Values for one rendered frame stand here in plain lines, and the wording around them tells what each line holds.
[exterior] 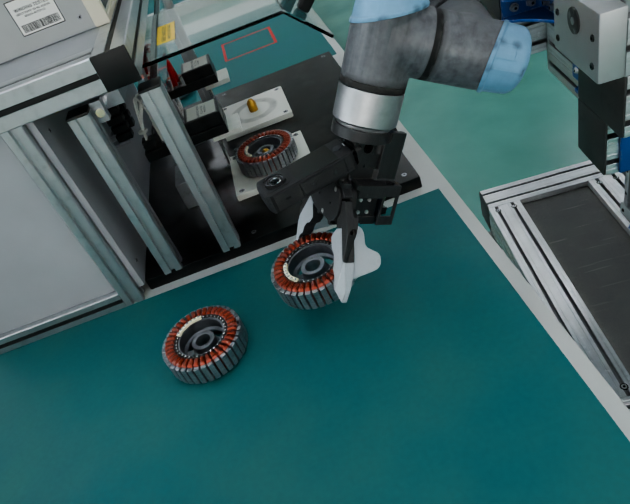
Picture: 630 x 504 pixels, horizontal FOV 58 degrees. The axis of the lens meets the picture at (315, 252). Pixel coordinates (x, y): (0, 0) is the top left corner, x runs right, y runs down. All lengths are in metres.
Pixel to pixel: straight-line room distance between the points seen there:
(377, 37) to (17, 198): 0.53
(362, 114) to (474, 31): 0.14
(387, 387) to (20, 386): 0.55
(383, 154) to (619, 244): 1.01
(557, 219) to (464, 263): 0.91
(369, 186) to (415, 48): 0.16
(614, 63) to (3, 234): 0.84
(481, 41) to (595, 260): 0.99
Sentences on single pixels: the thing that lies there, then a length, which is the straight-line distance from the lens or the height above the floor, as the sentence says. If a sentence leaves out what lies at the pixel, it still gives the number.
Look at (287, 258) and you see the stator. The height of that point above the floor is 0.83.
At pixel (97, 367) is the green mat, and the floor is 0.75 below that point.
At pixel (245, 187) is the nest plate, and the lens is 1.02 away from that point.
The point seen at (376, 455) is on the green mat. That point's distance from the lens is 0.63.
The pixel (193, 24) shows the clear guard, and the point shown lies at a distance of 0.92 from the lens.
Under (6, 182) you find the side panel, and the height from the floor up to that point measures 1.01.
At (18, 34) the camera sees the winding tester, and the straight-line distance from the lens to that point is 0.92.
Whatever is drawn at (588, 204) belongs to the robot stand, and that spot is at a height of 0.21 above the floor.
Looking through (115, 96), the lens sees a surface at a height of 1.04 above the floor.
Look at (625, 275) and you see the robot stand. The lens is 1.52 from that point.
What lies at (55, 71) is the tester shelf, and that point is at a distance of 0.78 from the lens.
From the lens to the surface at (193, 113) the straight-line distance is 1.01.
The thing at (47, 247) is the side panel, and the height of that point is 0.89.
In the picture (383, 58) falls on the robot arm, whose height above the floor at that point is 1.05.
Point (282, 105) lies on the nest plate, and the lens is 1.26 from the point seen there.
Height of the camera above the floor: 1.29
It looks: 39 degrees down
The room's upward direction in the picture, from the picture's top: 22 degrees counter-clockwise
